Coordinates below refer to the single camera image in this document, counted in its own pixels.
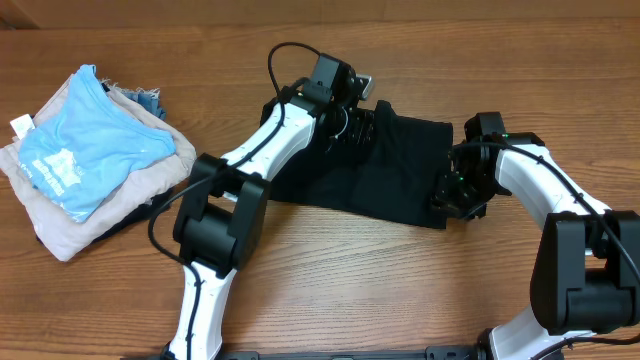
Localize black t-shirt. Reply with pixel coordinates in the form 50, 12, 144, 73
271, 100, 453, 229

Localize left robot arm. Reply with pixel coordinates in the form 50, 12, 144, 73
162, 54, 374, 360

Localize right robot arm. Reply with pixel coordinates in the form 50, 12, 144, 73
425, 112, 639, 360

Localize blue denim garment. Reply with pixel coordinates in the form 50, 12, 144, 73
101, 81, 166, 121

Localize dark garment under pile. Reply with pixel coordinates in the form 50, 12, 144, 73
27, 186, 175, 252

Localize beige folded garment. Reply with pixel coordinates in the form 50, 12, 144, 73
1, 89, 196, 262

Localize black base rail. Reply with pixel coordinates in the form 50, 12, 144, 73
119, 344, 489, 360

